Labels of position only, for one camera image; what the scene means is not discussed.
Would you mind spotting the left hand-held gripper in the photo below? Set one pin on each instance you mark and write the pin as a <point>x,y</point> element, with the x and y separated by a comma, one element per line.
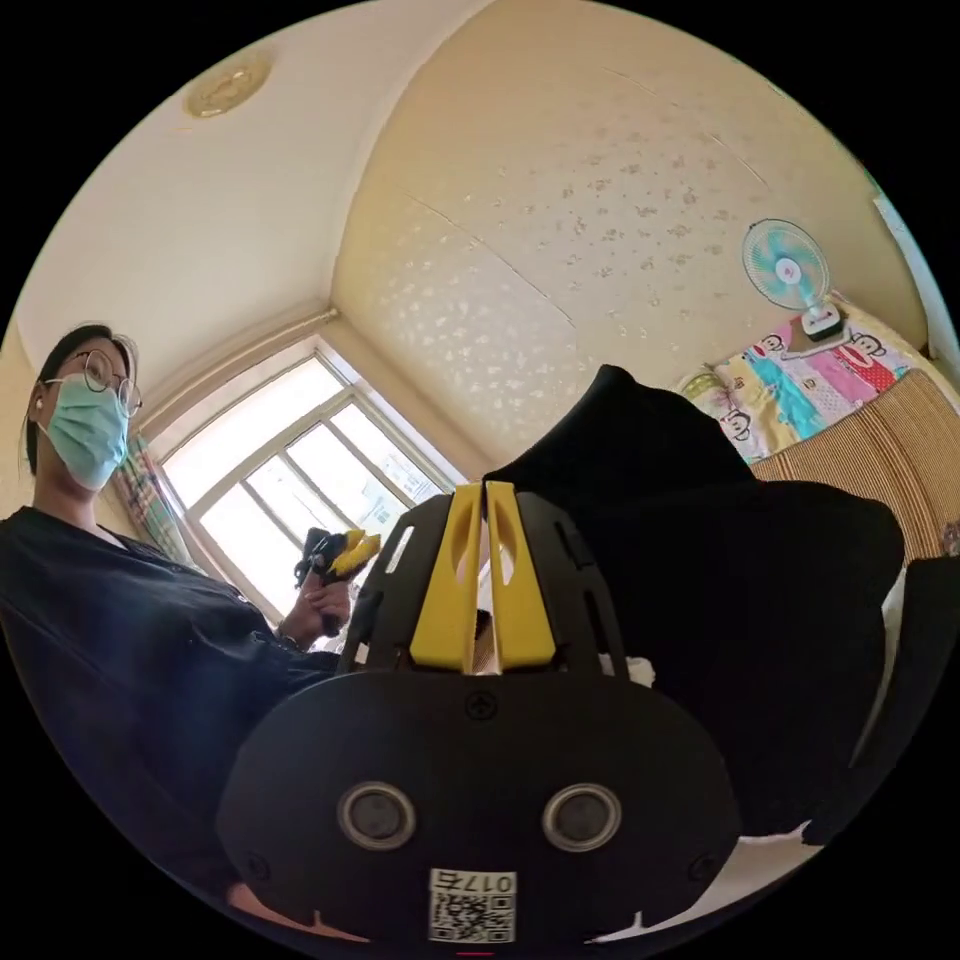
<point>315,555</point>

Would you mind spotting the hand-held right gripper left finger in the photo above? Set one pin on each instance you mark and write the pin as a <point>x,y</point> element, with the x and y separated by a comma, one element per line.
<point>442,600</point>

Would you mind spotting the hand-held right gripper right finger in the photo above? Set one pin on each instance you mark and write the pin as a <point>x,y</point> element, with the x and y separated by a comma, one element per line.
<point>521,607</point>

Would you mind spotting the black long sleeve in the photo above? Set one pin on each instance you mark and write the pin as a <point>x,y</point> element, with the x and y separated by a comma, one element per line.
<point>720,585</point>

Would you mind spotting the person's left forearm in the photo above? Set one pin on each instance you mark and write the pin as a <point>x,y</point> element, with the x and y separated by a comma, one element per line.
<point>271,634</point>

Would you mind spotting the person's left hand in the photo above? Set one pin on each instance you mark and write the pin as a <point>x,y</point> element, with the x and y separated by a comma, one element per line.
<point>319,611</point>

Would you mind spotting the window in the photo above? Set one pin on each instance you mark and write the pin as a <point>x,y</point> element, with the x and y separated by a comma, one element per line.
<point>315,465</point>

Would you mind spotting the checked curtain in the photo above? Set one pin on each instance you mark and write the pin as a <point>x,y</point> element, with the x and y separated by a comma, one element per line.
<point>150,495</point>

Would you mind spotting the person's body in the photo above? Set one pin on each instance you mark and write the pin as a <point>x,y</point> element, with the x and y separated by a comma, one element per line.
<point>127,615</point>

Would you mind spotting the white and blue fan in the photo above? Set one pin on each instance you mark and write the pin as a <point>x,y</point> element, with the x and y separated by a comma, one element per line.
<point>787,270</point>

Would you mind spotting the round ceiling lamp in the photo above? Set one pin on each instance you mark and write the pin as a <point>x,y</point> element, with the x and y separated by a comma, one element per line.
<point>227,84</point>

